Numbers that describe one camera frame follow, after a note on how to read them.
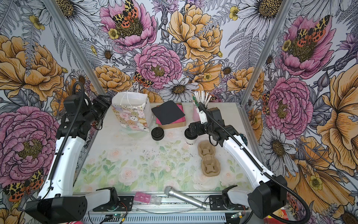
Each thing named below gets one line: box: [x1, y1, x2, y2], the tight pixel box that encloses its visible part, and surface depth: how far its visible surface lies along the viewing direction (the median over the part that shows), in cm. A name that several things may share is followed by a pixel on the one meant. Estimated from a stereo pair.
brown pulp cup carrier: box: [197, 140, 221, 177], surface depth 87 cm
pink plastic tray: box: [133, 191, 162, 206], surface depth 77 cm
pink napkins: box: [155, 104, 186, 126], surface depth 110 cm
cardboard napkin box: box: [156, 102, 186, 130], surface depth 105 cm
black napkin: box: [151, 100, 186, 126], surface depth 114 cm
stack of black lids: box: [151, 126, 165, 141], surface depth 100 cm
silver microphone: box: [164, 185, 207, 210], surface depth 76 cm
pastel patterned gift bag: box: [111, 91, 154, 133], surface depth 95 cm
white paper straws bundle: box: [193, 90, 213, 107], surface depth 104 cm
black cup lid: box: [184, 127, 199, 140], surface depth 91 cm
